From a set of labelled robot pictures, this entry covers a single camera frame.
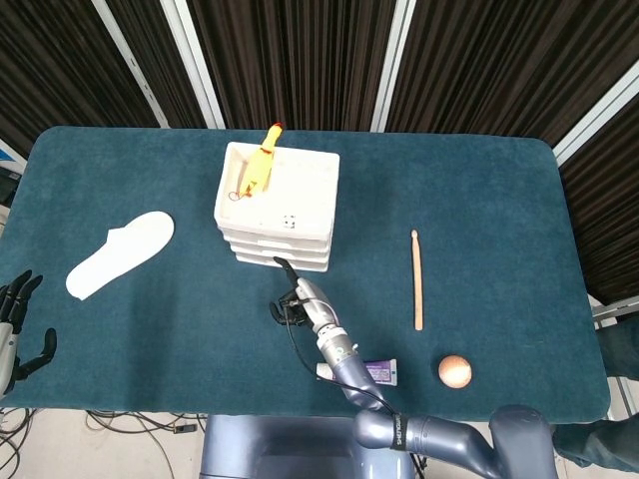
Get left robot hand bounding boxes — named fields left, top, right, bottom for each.
left=0, top=269, right=58, bottom=395

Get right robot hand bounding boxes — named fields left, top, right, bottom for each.
left=269, top=255, right=343, bottom=333

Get clear drawer holding yellow toy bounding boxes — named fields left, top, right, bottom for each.
left=230, top=247, right=331, bottom=261

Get white plastic drawer unit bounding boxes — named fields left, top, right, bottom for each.
left=213, top=141, right=341, bottom=273

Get purple white toothpaste tube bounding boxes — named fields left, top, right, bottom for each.
left=316, top=358, right=399, bottom=386

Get wooden drumstick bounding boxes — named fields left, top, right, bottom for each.
left=410, top=229, right=425, bottom=331

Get white sock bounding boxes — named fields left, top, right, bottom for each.
left=65, top=211, right=176, bottom=301

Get blue-grey robot torso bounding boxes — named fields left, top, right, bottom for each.
left=199, top=413, right=415, bottom=479

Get yellow rubber chicken toy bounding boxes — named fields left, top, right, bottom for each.
left=228, top=122, right=284, bottom=203

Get brown wooden egg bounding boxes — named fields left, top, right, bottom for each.
left=437, top=353, right=473, bottom=388

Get blue white box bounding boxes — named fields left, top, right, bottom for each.
left=0, top=138, right=26, bottom=206

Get teal table cloth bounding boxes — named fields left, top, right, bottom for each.
left=0, top=125, right=613, bottom=419

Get dark green fabric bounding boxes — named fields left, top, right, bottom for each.
left=553, top=318, right=639, bottom=470

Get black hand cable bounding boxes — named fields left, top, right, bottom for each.
left=279, top=298, right=400, bottom=418

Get tangled floor cables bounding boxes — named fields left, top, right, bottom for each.
left=0, top=407, right=206, bottom=479

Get white partition frame post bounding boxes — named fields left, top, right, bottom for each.
left=92, top=0, right=169, bottom=129
left=369, top=0, right=418, bottom=134
left=552, top=64, right=639, bottom=169
left=160, top=0, right=226, bottom=130

